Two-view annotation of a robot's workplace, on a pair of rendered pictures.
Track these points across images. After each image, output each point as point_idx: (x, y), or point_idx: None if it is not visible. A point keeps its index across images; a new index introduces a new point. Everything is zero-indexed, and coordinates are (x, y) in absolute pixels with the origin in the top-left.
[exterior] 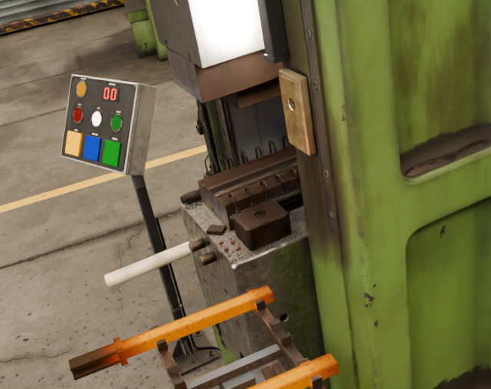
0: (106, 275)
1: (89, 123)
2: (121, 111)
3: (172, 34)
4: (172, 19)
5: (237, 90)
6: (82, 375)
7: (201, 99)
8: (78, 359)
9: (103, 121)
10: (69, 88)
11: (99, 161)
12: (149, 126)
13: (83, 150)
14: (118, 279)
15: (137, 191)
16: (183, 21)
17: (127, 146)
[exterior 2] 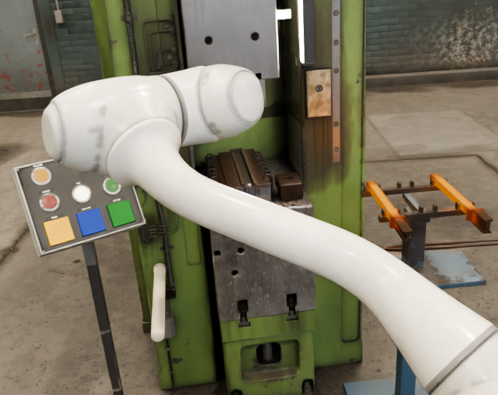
0: (157, 330)
1: (71, 202)
2: None
3: None
4: (237, 55)
5: None
6: (410, 236)
7: (264, 105)
8: (404, 229)
9: (92, 191)
10: (19, 182)
11: (107, 228)
12: None
13: (77, 230)
14: (164, 327)
15: (96, 266)
16: (260, 50)
17: (136, 198)
